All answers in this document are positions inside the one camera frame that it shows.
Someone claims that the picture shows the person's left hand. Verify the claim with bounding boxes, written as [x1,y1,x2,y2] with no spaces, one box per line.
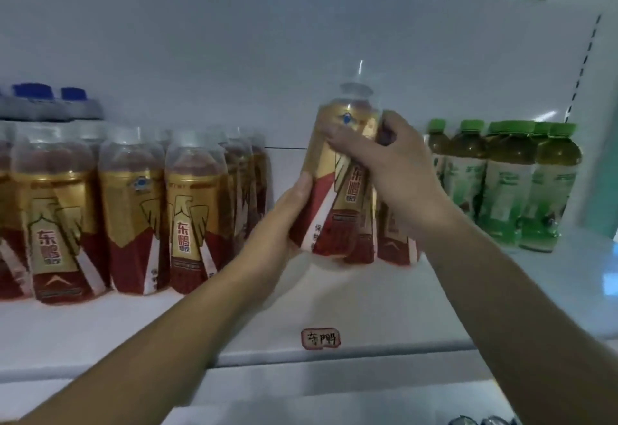
[234,171,316,288]

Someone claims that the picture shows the person's right hand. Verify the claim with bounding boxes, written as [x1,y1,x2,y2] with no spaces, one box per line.
[323,111,467,244]

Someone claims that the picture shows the gold red drink bottle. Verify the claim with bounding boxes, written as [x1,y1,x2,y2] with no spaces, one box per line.
[290,82,384,263]

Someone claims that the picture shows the row of green-capped bottles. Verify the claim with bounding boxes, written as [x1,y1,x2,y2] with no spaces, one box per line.
[425,117,585,254]

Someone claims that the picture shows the white metal shelf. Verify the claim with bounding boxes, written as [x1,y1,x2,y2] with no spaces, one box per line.
[0,0,618,425]

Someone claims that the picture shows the row of amber drink bottles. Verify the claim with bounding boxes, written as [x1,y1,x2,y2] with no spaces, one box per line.
[0,123,422,305]

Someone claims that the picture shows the group of orange cans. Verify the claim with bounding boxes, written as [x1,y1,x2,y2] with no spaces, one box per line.
[449,415,513,425]

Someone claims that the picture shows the group of blue-capped cola bottles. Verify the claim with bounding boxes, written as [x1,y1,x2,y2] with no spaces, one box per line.
[0,82,106,123]

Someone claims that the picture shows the person's right forearm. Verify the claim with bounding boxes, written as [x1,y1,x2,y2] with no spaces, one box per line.
[425,212,618,425]

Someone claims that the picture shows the person's left forearm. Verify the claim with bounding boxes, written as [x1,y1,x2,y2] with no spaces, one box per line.
[14,256,272,425]

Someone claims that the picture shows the grey shelf label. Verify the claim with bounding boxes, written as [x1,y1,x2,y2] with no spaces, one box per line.
[300,327,342,350]

